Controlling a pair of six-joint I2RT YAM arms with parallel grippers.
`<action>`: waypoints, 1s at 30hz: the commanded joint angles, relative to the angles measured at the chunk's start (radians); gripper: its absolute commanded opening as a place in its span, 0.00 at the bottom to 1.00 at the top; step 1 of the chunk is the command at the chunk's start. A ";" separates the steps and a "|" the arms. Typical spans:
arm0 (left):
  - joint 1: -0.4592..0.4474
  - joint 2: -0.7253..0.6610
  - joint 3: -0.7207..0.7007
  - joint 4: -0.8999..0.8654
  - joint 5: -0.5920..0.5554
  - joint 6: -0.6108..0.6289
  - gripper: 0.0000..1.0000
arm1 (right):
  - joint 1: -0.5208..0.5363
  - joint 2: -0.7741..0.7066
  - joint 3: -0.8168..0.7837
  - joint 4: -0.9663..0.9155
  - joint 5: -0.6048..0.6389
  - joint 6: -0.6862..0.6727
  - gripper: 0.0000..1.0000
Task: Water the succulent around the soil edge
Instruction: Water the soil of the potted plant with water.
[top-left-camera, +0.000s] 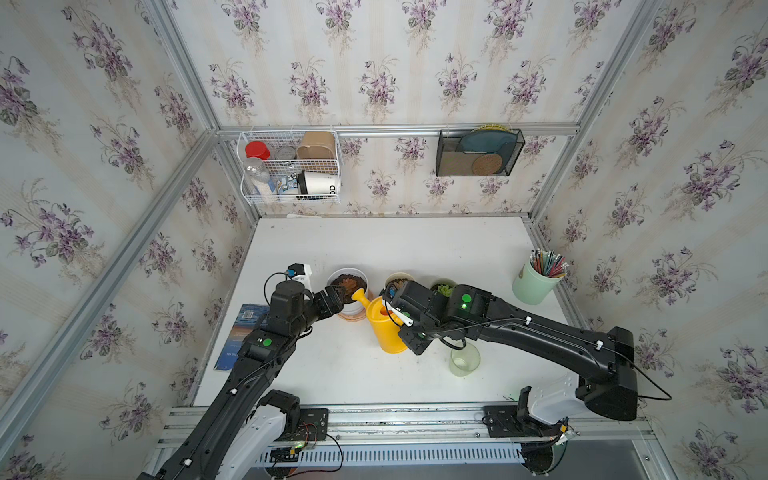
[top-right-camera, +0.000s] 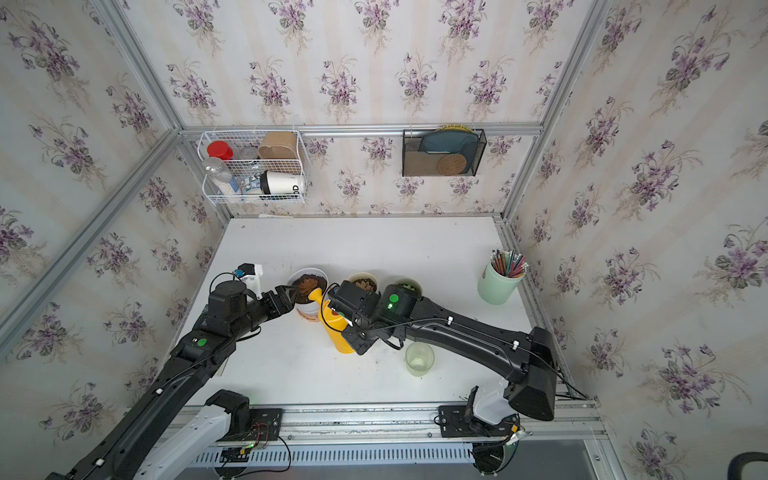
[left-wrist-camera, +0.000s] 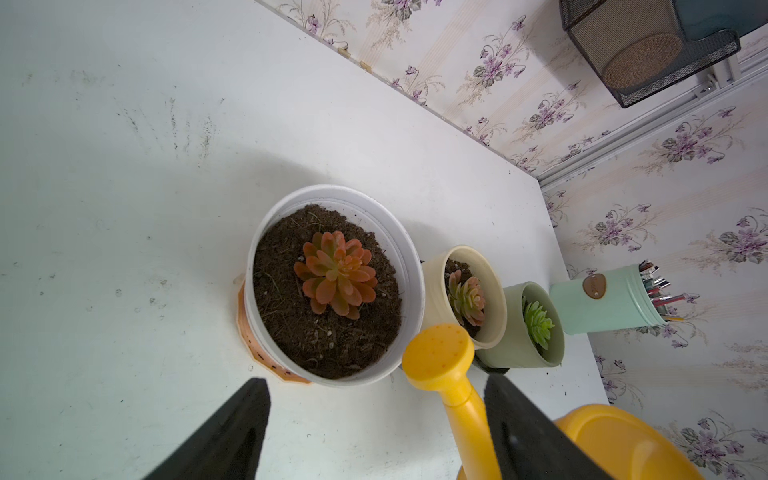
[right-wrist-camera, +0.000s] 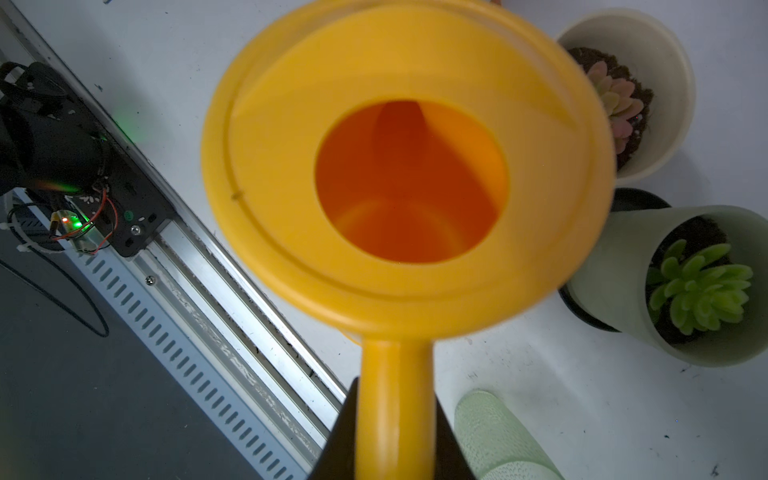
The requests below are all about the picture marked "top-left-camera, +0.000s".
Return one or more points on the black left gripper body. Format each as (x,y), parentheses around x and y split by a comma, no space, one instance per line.
(321,309)

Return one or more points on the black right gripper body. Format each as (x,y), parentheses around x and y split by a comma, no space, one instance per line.
(416,336)

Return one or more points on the yellow plastic watering can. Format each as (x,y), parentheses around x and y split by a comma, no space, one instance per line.
(385,328)

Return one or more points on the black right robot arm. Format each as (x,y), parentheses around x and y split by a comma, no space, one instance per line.
(601,378)

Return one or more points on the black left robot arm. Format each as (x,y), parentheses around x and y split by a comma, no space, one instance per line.
(292,311)

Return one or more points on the green ribbed pot succulent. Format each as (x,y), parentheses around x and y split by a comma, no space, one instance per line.
(443,286)

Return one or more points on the white pot red succulent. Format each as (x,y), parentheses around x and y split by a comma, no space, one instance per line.
(349,280)

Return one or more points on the cream ribbed pot succulent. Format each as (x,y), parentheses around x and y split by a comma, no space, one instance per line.
(397,279)

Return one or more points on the pink saucer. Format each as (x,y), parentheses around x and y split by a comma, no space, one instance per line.
(359,316)

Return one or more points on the translucent green cup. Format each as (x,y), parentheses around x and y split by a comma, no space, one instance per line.
(465,361)

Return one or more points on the blue book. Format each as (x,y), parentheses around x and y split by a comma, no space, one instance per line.
(249,316)

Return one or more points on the green pencil holder cup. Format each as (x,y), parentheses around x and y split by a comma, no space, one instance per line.
(539,275)

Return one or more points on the white black paper cup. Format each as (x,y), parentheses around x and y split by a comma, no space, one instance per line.
(317,184)

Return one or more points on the clear plastic bottle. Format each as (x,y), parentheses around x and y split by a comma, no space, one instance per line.
(259,177)

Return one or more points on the round cork coaster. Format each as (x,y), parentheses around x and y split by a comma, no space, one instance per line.
(487,165)

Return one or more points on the brown paper cup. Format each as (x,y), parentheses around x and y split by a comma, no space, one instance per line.
(317,145)

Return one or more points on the small circuit board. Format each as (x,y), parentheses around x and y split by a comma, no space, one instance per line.
(284,455)

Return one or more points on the red lid jar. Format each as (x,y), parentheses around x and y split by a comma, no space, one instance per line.
(257,149)

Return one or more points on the teal plate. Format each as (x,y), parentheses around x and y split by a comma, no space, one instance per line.
(486,140)

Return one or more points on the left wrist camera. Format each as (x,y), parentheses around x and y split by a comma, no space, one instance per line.
(301,273)

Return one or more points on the aluminium front rail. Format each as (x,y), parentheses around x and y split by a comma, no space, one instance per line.
(357,424)

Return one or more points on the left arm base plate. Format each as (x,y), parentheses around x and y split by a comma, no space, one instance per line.
(307,425)

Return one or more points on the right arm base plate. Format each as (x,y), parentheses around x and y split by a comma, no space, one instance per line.
(504,421)

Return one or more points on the white wire basket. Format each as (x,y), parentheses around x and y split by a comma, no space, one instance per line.
(284,166)

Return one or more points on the black mesh wall holder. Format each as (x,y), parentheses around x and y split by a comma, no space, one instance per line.
(452,163)

